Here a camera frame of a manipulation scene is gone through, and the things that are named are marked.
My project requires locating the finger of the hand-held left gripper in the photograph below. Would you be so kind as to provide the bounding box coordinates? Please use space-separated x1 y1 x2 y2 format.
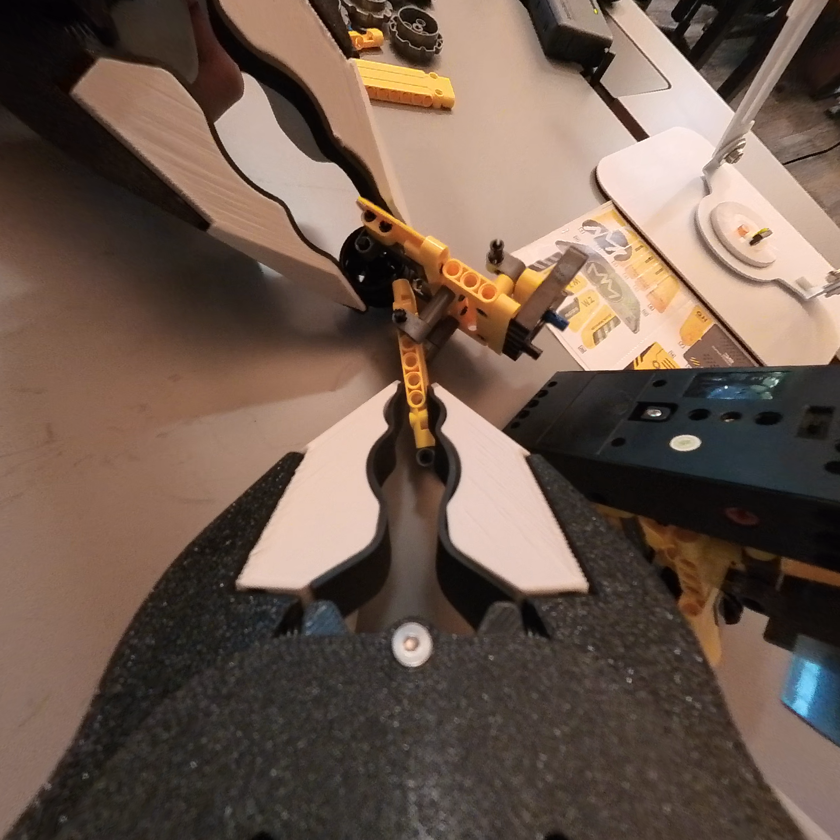
211 0 413 227
69 54 368 314

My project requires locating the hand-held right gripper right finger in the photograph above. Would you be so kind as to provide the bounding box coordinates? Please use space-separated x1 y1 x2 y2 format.
430 382 590 624

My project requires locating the white book stand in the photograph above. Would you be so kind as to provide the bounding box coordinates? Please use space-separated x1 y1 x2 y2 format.
594 0 840 368

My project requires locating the pile of small toy parts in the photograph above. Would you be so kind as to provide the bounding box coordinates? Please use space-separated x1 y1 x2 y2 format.
311 0 450 63

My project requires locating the large yellow toy vehicle model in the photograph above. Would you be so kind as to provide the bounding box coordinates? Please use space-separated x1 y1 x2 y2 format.
504 366 840 750

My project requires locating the long yellow toy beam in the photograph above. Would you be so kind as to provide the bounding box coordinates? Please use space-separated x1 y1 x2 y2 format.
353 58 455 112

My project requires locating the person's left hand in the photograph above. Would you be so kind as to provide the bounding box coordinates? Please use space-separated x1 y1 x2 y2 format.
193 12 246 124

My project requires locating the dark flat device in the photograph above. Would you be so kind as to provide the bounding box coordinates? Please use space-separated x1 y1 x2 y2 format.
528 0 616 61

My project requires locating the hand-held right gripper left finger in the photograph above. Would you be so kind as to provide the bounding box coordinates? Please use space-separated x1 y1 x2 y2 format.
235 379 405 622

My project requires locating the yellow toy brick assembly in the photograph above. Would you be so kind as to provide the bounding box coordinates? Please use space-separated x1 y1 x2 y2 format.
338 196 567 468

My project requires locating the yellow sticker sheet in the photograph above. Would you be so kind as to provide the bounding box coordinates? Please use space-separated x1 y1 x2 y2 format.
508 200 770 389

